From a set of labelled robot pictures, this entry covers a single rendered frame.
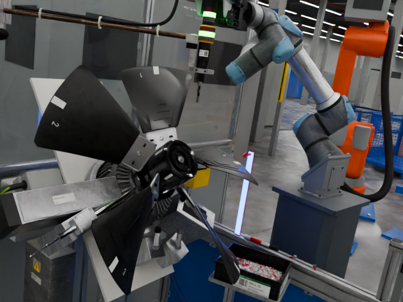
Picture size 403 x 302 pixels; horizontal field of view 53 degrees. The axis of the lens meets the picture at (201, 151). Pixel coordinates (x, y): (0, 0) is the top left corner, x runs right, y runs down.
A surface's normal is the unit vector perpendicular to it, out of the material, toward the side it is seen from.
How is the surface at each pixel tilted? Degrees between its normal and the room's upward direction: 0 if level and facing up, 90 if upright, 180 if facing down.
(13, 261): 90
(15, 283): 90
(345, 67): 96
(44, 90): 50
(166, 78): 45
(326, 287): 90
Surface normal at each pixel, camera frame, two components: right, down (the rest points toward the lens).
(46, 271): -0.63, 0.09
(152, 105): -0.01, -0.42
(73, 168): 0.68, -0.43
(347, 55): -0.37, 0.26
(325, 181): 0.63, 0.26
